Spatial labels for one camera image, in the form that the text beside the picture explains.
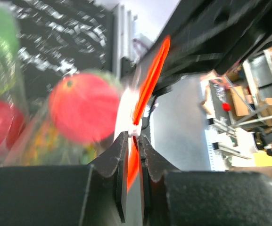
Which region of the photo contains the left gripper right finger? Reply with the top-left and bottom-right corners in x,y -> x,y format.
139,136 -> 272,226

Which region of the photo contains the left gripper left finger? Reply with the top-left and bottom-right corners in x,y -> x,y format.
0,132 -> 129,226

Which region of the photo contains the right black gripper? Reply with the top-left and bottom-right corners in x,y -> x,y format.
155,0 -> 272,90

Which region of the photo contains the zip bag orange slider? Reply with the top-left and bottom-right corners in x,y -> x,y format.
0,35 -> 174,194

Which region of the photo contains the fake pineapple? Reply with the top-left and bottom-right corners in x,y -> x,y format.
16,121 -> 97,166

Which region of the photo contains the fake red apple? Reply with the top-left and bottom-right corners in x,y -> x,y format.
48,73 -> 121,144

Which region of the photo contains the fake red pomegranate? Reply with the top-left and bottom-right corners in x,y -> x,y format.
0,100 -> 25,157

